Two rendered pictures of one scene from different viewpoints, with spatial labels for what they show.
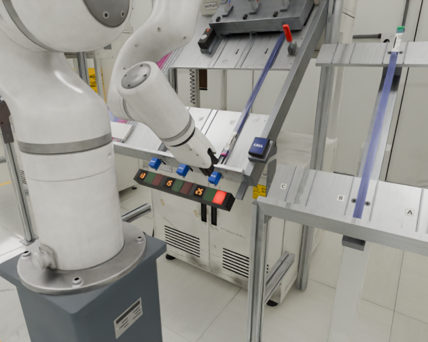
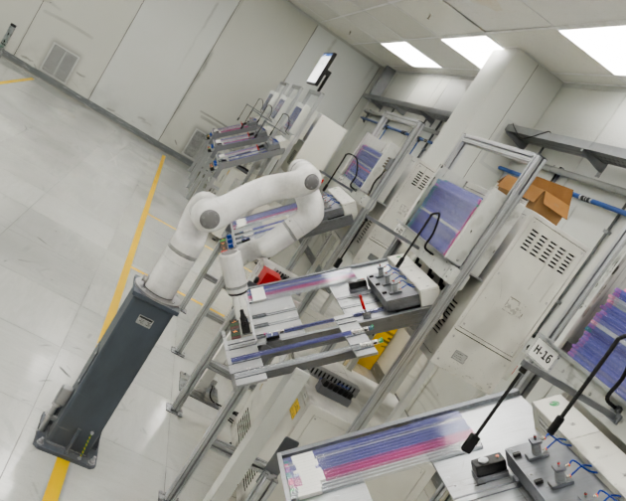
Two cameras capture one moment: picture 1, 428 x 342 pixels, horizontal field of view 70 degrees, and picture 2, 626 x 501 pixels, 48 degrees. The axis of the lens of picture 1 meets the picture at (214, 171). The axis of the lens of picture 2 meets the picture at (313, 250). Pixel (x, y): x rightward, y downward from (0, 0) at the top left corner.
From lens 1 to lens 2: 2.20 m
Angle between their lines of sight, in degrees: 40
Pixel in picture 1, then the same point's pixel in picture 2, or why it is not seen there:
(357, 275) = (246, 441)
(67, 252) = (151, 280)
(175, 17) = (262, 243)
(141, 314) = (148, 328)
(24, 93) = (180, 230)
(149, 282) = (161, 320)
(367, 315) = not seen: outside the picture
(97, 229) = (163, 280)
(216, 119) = (291, 321)
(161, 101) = (228, 266)
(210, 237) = not seen: hidden behind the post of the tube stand
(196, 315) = not seen: hidden behind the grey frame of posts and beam
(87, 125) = (185, 249)
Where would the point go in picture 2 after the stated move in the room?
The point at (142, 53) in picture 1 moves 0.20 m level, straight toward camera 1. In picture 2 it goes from (249, 249) to (220, 241)
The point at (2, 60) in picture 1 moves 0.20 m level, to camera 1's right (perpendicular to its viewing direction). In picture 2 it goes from (186, 219) to (213, 245)
